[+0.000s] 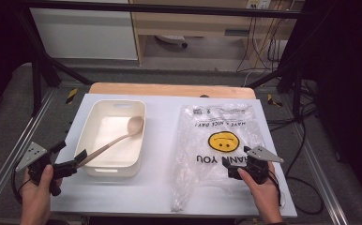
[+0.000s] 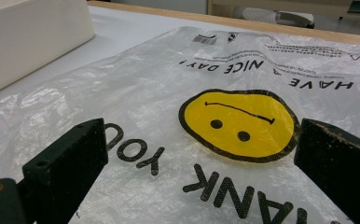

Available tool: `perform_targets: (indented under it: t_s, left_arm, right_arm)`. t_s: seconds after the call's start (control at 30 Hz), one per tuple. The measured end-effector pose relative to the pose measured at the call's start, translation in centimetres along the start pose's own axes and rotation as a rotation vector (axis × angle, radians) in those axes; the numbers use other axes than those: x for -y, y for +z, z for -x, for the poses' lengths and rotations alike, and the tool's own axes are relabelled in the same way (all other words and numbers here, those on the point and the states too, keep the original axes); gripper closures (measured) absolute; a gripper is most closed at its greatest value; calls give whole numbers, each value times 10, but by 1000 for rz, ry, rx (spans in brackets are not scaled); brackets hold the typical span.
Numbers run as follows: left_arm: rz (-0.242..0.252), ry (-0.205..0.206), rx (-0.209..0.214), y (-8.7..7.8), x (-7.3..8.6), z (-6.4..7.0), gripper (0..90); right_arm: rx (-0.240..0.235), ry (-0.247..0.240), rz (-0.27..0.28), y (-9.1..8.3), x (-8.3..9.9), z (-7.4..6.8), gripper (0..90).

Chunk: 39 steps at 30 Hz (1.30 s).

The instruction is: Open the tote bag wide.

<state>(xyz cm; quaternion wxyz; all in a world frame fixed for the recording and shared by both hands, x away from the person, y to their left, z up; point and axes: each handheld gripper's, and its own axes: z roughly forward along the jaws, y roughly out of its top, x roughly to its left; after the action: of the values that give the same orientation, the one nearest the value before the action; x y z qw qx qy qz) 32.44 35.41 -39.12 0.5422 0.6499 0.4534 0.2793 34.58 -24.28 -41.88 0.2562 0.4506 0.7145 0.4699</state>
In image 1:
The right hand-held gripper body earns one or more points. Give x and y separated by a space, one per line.
259 168

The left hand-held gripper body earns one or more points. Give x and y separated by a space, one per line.
33 154

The clear smiley plastic bag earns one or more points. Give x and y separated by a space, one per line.
219 142

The cream plastic basin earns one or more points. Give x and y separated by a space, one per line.
107 125

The beige wooden spoon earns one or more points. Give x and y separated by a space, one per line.
135 125

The person's right hand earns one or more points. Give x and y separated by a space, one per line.
266 195

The person's left hand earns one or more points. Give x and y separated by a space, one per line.
35 195

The yellow black tape strip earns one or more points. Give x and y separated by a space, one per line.
71 96
274 100

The wooden table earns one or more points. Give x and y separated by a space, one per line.
169 90

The white cabinet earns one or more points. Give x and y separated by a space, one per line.
85 31

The white chair base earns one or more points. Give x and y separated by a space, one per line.
171 39

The wooden desk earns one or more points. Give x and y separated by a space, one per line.
194 23

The white power strip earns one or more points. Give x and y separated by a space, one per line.
258 3

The aluminium rail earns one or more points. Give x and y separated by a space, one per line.
16 143
323 175

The black metal frame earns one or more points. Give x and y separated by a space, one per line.
157 8

